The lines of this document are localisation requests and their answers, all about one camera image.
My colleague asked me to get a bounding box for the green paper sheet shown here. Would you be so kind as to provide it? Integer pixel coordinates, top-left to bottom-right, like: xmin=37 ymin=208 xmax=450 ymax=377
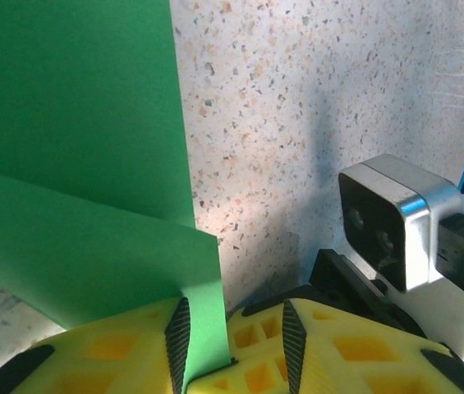
xmin=0 ymin=0 xmax=232 ymax=394

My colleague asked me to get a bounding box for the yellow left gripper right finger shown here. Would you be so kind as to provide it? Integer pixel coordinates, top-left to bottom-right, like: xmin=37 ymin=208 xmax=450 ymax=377
xmin=282 ymin=297 xmax=464 ymax=394

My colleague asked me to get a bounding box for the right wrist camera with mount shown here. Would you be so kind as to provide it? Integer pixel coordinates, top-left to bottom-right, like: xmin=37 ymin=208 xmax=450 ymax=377
xmin=338 ymin=153 xmax=464 ymax=369

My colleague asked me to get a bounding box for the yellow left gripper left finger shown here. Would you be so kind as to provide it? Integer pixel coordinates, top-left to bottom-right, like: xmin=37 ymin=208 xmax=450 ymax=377
xmin=0 ymin=295 xmax=194 ymax=394

